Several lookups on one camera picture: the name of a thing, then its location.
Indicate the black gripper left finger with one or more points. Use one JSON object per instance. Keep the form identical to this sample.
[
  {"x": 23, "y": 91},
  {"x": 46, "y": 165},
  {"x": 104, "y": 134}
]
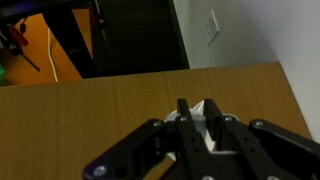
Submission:
[{"x": 134, "y": 156}]

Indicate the white mug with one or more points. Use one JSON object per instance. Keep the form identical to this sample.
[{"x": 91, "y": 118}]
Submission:
[{"x": 199, "y": 120}]

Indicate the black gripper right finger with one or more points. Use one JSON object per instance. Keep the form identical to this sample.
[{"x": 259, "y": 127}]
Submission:
[{"x": 268, "y": 149}]

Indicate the red handled tool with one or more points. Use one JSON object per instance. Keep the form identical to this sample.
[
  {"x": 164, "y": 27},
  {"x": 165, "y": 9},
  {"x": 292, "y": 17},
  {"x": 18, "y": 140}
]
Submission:
[{"x": 16, "y": 43}]

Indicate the black table frame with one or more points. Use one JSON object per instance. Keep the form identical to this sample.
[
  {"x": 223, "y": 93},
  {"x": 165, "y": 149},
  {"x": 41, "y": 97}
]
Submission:
[{"x": 60, "y": 20}]

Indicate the white wall socket plate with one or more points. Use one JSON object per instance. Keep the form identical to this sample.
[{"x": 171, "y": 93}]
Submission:
[{"x": 211, "y": 27}]

